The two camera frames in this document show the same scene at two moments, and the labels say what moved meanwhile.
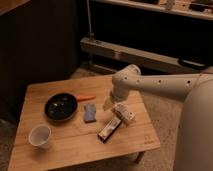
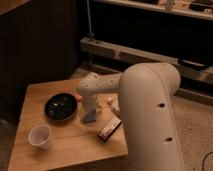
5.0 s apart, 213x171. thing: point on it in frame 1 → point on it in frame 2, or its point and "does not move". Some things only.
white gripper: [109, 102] → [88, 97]
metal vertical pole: [90, 34] does not move
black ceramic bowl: [61, 106] does not move
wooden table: [64, 120] does not move
